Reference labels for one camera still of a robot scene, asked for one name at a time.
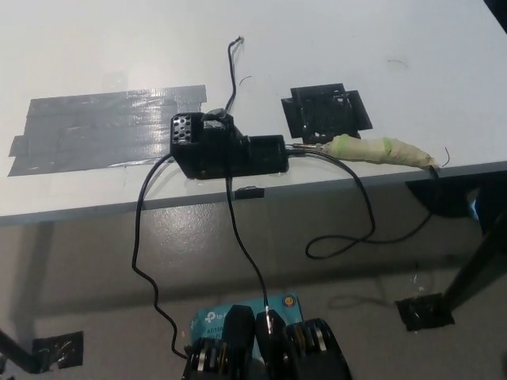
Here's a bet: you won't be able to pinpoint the black soldering iron cable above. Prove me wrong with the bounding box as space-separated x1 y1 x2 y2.
284 148 441 261

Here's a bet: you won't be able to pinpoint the tape-wrapped soldering iron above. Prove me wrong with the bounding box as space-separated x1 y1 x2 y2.
285 133 441 170

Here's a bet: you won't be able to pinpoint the black soldering station base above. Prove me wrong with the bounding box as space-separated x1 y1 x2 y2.
169 107 289 181

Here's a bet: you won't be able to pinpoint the black robot torso blocks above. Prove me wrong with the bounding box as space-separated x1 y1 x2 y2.
181 303 356 380

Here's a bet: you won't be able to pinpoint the small black tape strip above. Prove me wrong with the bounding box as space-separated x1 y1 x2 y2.
234 187 265 200

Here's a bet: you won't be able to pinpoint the black square tape patch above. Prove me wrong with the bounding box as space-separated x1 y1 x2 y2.
280 82 374 144

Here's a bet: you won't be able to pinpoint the teal tp-link box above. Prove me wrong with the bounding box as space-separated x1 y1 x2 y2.
189 291 306 357

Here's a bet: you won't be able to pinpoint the black floor tape patch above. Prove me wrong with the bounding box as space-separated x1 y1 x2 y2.
395 292 456 333
31 330 85 373

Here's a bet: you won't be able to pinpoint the grey metal table leg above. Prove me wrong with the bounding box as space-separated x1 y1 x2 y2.
10 220 55 337

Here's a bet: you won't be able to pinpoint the black diagonal stand pole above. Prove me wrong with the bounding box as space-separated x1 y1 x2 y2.
0 326 40 375
441 209 507 314

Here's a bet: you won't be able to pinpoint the thin black frayed-end cable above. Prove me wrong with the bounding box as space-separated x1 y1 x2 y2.
223 35 275 337

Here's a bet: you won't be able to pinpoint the black station power cable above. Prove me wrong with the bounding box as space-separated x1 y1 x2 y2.
130 153 195 361

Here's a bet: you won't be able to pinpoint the grey duct tape patch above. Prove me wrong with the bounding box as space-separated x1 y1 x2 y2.
6 84 209 178

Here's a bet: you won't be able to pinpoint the black under-table bracket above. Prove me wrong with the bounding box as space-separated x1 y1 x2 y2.
406 177 482 218

